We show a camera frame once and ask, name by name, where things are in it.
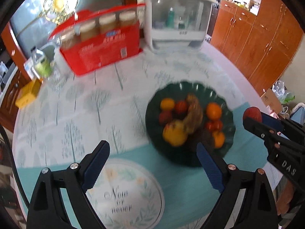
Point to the large red lychee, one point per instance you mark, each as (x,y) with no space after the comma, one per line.
(254,113)

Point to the tree patterned tablecloth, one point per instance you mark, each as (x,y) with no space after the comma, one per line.
(138,188)

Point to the white plastic storage container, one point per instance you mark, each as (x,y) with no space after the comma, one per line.
(175,25)

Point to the small orange kumquat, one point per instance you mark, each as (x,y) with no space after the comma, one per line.
(167,104)

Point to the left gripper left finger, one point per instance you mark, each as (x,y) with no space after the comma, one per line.
(47,209)

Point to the small tomato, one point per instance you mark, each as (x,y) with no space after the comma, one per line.
(209,126)

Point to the dark avocado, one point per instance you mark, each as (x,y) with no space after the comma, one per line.
(206,138)

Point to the small red lychee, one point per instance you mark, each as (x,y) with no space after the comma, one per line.
(165,117)

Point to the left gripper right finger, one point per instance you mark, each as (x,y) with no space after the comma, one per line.
(258,206)

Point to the overripe brown banana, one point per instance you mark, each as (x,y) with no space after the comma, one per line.
(194,117)

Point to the yellow tin box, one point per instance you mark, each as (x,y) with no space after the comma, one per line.
(28,93)

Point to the red cardboard box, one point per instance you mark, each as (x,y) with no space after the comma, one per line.
(91,40)

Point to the mandarin with stem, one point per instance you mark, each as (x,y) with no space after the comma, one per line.
(213,111)

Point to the large red tomato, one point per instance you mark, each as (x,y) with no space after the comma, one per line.
(218,125)

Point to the wooden cabinet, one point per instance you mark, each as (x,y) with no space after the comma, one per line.
(261,46)

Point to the medium red tomato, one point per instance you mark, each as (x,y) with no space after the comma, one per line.
(181,107)

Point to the dark green leaf plate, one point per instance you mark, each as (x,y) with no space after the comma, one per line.
(183,114)

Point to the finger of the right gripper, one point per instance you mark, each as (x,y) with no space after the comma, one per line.
(288,127)
(254,127)

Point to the green label glass bottle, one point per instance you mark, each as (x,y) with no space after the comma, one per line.
(41,64)

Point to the person right hand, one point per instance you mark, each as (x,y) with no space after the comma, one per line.
(285,194)

